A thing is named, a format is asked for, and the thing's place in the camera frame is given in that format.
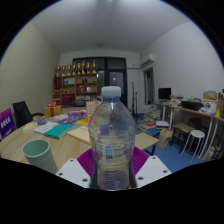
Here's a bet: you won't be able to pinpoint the brown paper bag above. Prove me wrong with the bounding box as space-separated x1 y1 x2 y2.
156 128 173 150

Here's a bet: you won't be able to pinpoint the tan flat booklet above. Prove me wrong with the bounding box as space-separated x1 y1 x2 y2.
66 125 92 145

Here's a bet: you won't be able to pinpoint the teal book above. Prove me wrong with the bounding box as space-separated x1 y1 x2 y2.
43 123 75 141

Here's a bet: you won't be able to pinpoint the small wooden side table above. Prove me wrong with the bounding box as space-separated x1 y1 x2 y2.
134 131 160 156

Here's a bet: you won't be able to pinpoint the piles of books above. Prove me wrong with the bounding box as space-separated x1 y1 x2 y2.
137 103 171 135

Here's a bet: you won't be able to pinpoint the long wooden side desk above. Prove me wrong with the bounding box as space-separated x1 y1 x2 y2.
155 89 224 163

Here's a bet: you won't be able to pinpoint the yellow gift box red ribbon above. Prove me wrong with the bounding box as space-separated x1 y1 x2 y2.
43 101 63 119

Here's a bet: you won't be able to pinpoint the orange book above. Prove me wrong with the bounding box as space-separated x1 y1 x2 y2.
74 116 92 127

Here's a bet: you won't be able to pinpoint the white book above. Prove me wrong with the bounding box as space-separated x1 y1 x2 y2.
32 120 61 135

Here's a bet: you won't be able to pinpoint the purple sign board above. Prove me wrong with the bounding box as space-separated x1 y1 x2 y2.
0 107 17 140

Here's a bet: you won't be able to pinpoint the black tripod stand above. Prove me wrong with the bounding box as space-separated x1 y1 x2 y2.
130 81 140 122

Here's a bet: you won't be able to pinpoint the pale upright box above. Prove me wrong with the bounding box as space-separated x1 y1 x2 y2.
85 100 100 118

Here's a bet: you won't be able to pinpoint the white wall air conditioner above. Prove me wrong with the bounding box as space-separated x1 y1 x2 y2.
139 53 157 68

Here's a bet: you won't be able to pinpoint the wooden shelf unit with trophies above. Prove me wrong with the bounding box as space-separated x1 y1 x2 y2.
51 59 100 108

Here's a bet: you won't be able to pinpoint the clear plastic water bottle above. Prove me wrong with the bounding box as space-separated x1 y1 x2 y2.
87 85 137 191

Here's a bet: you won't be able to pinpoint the black office chair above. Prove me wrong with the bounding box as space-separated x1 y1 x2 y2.
12 100 45 130

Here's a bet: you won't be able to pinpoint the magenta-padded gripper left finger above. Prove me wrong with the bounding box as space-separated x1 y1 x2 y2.
55 148 98 189

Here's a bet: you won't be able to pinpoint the black computer monitor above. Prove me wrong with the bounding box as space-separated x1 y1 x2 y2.
157 87 173 101

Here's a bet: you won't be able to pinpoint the beige notebook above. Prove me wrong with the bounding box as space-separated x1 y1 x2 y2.
21 121 39 134

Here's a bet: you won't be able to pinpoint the pale green cup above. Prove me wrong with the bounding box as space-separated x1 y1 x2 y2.
21 138 60 175

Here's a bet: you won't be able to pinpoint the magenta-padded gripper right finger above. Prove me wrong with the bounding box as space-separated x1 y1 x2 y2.
128 146 173 189

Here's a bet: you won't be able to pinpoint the white round stool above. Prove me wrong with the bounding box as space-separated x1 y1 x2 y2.
181 129 207 165

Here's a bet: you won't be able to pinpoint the black printer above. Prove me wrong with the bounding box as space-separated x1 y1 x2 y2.
181 99 203 112

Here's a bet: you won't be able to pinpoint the wooden stool dark frame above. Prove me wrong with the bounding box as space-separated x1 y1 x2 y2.
170 122 191 155

